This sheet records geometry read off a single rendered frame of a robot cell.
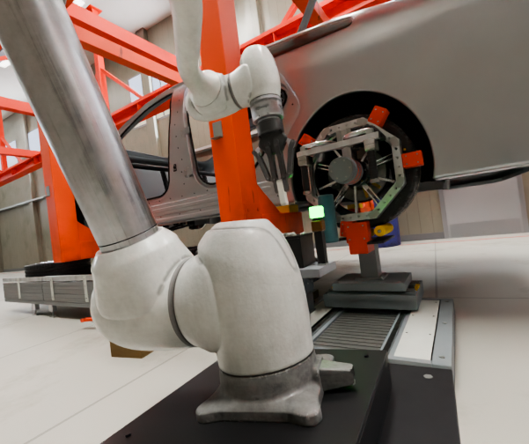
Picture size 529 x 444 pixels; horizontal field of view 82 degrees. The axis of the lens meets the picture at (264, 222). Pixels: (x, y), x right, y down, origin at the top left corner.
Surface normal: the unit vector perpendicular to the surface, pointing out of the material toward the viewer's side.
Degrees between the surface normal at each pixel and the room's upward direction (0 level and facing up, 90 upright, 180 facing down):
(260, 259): 71
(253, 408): 62
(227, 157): 90
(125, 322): 98
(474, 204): 90
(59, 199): 90
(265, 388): 82
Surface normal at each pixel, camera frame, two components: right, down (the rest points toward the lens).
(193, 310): -0.43, 0.04
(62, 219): 0.84, -0.11
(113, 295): -0.28, 0.29
